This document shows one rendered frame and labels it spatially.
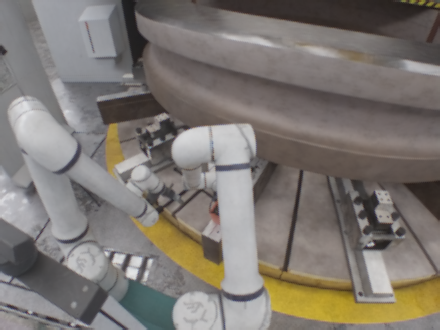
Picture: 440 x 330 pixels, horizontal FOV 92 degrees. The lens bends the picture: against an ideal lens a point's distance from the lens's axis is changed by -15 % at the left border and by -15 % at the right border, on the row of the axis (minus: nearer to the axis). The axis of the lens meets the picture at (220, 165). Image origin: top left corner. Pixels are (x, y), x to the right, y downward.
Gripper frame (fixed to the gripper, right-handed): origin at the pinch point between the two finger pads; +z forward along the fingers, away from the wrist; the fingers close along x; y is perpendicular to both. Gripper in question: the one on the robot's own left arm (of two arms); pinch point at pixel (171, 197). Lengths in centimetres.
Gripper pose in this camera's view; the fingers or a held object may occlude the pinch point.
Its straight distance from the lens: 144.3
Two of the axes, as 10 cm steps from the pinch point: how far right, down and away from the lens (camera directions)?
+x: -8.6, -2.6, 4.4
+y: 4.2, -8.5, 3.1
